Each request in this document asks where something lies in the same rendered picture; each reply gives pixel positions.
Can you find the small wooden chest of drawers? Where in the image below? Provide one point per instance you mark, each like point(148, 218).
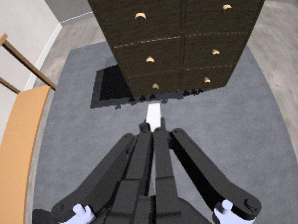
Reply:
point(181, 33)

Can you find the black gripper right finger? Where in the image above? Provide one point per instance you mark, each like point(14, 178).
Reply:
point(233, 205)

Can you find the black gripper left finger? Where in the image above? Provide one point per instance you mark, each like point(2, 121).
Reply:
point(89, 199)

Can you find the brown wooden drawer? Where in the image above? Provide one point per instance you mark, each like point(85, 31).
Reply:
point(208, 14)
point(224, 47)
point(154, 17)
point(162, 54)
point(201, 77)
point(149, 83)

